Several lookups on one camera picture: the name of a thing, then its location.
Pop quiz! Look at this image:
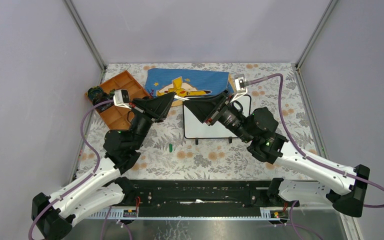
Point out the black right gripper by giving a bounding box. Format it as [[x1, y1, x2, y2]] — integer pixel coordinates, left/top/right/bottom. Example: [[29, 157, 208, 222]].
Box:
[[182, 88, 254, 143]]

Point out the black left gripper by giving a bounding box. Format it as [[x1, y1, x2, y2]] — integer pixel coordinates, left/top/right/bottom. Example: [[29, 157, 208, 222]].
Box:
[[128, 92, 175, 151]]

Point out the white whiteboard black frame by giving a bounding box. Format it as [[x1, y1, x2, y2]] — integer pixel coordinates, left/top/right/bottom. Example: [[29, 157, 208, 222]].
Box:
[[182, 106, 238, 143]]

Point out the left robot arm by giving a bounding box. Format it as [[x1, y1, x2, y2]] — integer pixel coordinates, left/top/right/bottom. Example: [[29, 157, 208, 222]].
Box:
[[28, 89, 176, 240]]

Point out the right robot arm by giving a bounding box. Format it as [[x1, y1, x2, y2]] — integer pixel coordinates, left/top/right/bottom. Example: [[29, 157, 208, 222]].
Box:
[[183, 91, 370, 218]]

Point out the blue Pikachu cloth bag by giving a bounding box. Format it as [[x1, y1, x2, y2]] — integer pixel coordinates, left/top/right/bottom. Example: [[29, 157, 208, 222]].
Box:
[[144, 68, 234, 98]]

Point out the wooden compartment tray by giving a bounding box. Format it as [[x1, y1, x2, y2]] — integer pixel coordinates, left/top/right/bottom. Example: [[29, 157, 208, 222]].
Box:
[[85, 70, 150, 130]]

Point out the dark rolled fabric front left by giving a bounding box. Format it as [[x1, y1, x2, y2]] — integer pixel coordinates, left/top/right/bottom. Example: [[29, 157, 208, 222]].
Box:
[[92, 95, 113, 106]]

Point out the dark rolled fabric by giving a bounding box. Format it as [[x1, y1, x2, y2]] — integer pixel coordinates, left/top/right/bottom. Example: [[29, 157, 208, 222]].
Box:
[[92, 95, 113, 106], [86, 86, 105, 102]]

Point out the dark rolled fabric back left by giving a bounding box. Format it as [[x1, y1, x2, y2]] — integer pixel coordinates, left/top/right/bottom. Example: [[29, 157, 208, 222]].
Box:
[[86, 86, 105, 102]]

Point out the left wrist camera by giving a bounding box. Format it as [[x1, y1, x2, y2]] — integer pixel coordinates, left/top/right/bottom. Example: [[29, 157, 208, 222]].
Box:
[[113, 89, 131, 109]]

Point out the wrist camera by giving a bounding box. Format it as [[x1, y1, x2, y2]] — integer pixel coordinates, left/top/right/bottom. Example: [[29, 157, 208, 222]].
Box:
[[113, 89, 131, 109], [230, 74, 248, 103]]

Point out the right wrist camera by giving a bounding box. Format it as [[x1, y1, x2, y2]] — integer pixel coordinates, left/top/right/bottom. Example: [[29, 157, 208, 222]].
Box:
[[230, 74, 248, 103]]

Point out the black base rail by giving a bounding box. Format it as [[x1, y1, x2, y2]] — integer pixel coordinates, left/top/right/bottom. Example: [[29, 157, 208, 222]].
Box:
[[104, 177, 301, 219]]

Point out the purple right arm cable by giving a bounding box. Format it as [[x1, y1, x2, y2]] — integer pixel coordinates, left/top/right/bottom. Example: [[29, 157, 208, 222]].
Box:
[[244, 73, 384, 209]]

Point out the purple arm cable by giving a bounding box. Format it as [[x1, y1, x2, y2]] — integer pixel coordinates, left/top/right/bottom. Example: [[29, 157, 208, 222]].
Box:
[[27, 99, 117, 240], [244, 73, 384, 209]]

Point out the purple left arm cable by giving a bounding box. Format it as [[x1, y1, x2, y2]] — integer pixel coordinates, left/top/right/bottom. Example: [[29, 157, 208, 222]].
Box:
[[27, 99, 117, 240]]

